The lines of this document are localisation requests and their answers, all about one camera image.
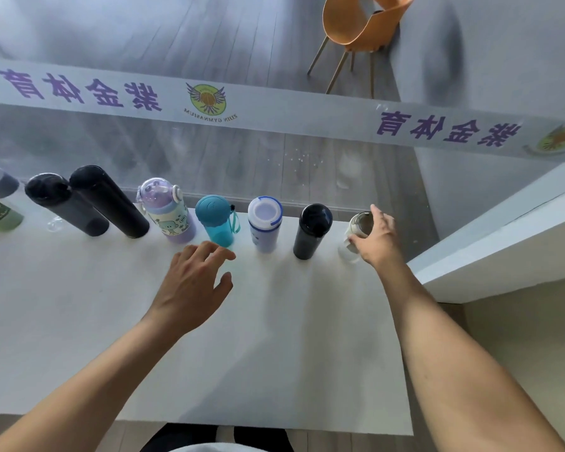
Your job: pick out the person's right thumb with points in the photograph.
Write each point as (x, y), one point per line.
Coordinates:
(358, 240)

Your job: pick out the short black flask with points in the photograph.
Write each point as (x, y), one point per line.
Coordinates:
(311, 230)

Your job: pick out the person's left thumb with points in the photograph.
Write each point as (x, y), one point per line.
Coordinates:
(222, 286)

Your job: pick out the frosted banner strip purple print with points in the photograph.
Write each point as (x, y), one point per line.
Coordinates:
(282, 109)

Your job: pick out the person's right forearm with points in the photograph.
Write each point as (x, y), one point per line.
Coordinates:
(452, 362)

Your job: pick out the person's left hand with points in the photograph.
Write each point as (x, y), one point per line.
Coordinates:
(188, 289)

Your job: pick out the clear glass bottle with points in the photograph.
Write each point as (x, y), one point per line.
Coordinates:
(360, 224)

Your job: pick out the small clear glass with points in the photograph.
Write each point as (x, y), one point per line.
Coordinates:
(54, 224)

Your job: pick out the white window ledge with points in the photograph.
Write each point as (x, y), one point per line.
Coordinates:
(494, 240)

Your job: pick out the white bottle blue-ringed lid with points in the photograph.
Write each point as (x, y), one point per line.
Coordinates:
(265, 223)

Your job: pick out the tall black flask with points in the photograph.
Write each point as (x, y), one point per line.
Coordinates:
(109, 201)

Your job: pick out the orange chair with wooden legs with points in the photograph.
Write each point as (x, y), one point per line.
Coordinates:
(358, 23)

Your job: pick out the person's black trousers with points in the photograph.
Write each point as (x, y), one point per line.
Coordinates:
(179, 440)

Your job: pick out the person's left forearm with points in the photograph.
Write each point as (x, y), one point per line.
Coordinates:
(84, 390)

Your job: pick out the person's right hand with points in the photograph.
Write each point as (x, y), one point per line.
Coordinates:
(381, 247)

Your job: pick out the purple cartoon kids bottle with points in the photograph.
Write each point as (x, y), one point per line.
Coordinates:
(167, 214)

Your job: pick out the dark grey flask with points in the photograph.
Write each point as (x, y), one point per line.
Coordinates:
(66, 206)

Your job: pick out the person's white shirt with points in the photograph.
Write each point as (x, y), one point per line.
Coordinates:
(216, 448)

